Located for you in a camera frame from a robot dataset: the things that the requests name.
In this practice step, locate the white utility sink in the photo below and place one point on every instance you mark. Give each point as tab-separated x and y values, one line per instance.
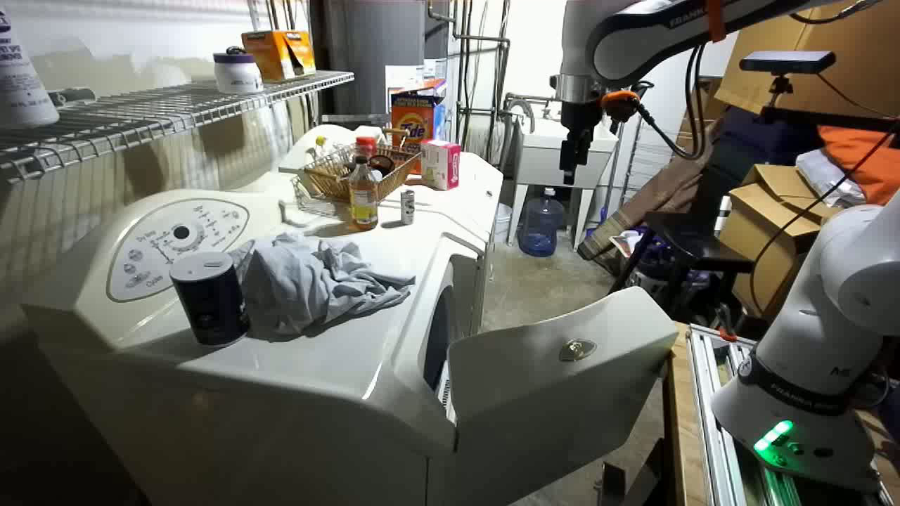
549	156

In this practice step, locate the orange fabric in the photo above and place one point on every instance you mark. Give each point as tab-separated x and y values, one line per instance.
868	156

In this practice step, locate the blue water jug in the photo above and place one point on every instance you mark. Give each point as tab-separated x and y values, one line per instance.
542	225

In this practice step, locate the large white plastic bottle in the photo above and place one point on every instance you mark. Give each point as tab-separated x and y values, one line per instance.
22	80

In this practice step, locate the pink carton box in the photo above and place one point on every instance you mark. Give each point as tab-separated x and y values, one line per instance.
441	163

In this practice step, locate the black folding stool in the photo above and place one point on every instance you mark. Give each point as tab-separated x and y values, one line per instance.
690	270

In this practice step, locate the dark cylindrical canister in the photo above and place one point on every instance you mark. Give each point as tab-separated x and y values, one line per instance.
213	298

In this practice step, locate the small cardboard box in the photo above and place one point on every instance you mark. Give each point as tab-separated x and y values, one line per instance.
763	243

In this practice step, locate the white dryer machine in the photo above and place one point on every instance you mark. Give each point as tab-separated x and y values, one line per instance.
459	205

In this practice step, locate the amber liquid bottle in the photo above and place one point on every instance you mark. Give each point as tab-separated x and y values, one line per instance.
365	197

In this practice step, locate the aluminium frame rail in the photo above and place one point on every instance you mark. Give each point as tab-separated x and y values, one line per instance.
718	411

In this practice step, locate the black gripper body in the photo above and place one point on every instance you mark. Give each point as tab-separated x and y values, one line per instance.
582	121

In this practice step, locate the large cardboard box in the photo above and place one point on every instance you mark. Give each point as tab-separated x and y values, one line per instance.
807	89

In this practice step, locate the small metal can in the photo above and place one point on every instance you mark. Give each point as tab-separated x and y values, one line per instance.
406	205

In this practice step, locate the oval washer control panel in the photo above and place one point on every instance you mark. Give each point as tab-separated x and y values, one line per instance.
179	246

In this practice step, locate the blue detergent box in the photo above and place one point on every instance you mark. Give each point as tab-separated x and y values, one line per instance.
441	108

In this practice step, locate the white washing machine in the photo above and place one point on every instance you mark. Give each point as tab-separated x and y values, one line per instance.
310	384

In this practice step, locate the white washing machine door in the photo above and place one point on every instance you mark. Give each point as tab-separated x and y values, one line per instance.
553	394

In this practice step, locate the white jar with dark lid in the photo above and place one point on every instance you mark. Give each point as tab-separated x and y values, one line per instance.
238	70

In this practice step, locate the black camera on stand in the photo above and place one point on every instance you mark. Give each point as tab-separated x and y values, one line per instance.
785	62

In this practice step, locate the clear bottle with yellow cap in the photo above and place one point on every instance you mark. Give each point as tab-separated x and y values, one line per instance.
326	156

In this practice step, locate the grey water heater tank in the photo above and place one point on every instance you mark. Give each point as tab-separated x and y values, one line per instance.
375	52

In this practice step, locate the orange package on shelf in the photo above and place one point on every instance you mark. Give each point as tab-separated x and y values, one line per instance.
272	54

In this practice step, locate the metal wall pipes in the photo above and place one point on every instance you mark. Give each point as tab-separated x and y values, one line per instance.
487	73

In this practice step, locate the orange baking soda box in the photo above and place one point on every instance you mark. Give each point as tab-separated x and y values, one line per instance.
411	121

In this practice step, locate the wooden board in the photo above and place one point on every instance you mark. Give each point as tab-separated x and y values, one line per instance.
681	423

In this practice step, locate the wicker basket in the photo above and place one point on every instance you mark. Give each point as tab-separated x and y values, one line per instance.
328	180

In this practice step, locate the red lidded jar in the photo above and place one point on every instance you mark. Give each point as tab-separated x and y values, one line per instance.
368	146

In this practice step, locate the grey crumpled cloth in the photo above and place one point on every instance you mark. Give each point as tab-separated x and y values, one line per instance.
300	284

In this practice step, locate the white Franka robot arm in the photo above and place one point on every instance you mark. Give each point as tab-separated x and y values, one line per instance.
825	319

